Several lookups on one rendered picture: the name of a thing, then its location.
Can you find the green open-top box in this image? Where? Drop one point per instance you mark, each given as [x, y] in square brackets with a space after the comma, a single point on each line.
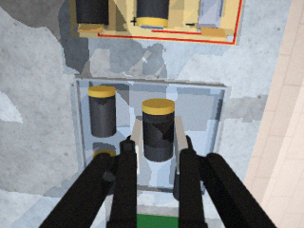
[145, 220]

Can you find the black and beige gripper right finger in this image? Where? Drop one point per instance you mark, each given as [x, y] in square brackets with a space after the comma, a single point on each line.
[236, 206]

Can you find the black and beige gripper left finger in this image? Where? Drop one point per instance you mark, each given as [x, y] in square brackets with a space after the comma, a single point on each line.
[81, 203]

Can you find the black battery with gold top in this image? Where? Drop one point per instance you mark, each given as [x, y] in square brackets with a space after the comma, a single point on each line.
[176, 186]
[158, 117]
[112, 153]
[102, 110]
[152, 13]
[92, 12]

